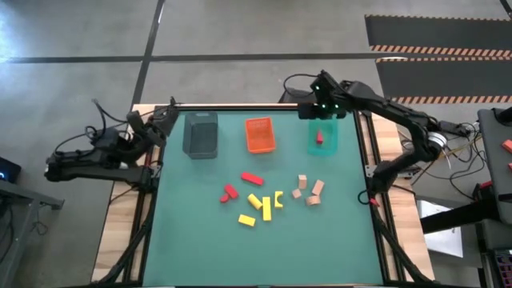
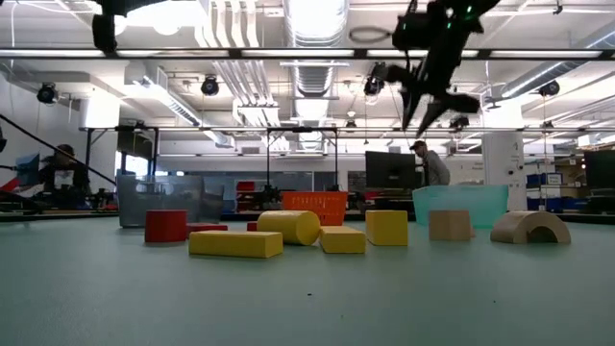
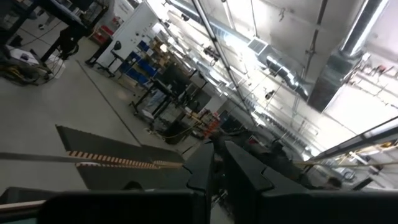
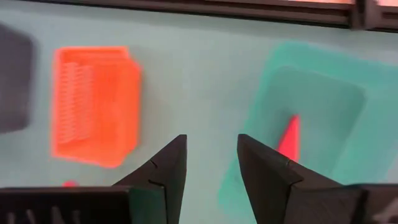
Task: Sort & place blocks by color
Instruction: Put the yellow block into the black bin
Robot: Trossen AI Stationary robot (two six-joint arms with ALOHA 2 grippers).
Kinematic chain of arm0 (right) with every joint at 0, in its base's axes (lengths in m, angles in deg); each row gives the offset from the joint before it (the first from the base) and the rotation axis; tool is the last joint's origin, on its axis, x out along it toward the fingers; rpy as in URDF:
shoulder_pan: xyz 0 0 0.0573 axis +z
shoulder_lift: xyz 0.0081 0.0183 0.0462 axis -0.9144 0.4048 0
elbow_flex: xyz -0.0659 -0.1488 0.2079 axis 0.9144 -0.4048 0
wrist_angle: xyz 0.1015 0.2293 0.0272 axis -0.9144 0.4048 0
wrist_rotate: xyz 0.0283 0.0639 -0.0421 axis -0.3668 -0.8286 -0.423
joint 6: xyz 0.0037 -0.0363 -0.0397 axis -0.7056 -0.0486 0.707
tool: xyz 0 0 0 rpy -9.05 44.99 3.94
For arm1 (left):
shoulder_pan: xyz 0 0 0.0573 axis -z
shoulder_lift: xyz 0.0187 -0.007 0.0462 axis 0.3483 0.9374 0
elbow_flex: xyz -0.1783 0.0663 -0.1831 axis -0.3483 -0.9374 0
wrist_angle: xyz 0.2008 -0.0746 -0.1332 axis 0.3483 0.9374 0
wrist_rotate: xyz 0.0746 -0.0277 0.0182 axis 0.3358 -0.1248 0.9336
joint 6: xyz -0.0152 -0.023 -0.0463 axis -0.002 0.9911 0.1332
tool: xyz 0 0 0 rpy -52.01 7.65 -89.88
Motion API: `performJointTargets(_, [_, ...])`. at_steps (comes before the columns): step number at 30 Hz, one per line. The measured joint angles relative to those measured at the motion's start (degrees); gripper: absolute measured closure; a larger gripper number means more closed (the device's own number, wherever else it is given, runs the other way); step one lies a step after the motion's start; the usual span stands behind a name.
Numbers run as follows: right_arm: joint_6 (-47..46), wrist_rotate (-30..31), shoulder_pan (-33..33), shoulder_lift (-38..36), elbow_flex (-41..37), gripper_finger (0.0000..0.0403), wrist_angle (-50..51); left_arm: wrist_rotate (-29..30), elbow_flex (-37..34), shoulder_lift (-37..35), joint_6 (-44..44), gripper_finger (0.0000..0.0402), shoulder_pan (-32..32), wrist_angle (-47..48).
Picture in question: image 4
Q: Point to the orange plastic basket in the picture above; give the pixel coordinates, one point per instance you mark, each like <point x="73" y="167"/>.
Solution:
<point x="102" y="109"/>

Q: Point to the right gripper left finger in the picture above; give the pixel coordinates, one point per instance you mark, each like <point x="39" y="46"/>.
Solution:
<point x="174" y="174"/>

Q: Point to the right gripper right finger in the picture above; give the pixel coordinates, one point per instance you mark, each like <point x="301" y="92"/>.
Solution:
<point x="267" y="180"/>

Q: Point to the teal translucent bin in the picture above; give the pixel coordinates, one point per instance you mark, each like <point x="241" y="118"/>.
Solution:
<point x="326" y="93"/>

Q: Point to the black table frame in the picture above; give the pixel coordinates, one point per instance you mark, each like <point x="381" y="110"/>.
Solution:
<point x="217" y="9"/>

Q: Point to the red triangular block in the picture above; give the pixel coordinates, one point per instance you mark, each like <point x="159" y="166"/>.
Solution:
<point x="292" y="140"/>

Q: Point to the long red block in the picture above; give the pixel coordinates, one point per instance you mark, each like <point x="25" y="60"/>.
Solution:
<point x="70" y="183"/>

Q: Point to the grey translucent bin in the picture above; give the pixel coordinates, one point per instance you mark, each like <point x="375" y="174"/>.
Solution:
<point x="15" y="77"/>

